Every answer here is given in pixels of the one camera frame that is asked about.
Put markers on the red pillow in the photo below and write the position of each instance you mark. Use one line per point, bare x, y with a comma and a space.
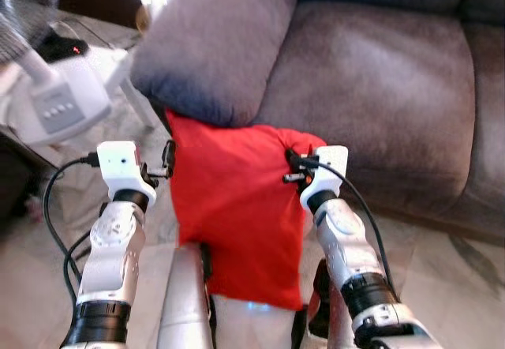
237, 207

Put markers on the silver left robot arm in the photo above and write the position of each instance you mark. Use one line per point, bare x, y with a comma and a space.
114, 246

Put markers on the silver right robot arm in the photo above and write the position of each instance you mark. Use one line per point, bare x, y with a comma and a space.
347, 246

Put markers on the grey-brown fabric sofa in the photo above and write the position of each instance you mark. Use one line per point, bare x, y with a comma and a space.
379, 88

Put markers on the white standing fan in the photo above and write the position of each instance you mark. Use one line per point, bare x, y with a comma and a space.
63, 100

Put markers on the silver left robot leg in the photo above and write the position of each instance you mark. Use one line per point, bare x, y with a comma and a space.
183, 302

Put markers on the right robot leg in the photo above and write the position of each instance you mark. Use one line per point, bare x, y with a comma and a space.
319, 317

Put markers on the black device with red light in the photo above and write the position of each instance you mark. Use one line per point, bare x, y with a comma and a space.
59, 47

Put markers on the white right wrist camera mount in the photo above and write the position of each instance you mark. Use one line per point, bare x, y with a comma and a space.
330, 171

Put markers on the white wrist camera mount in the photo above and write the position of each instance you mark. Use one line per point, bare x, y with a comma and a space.
330, 171
120, 167

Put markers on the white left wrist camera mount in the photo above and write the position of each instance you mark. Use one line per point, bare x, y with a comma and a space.
120, 167

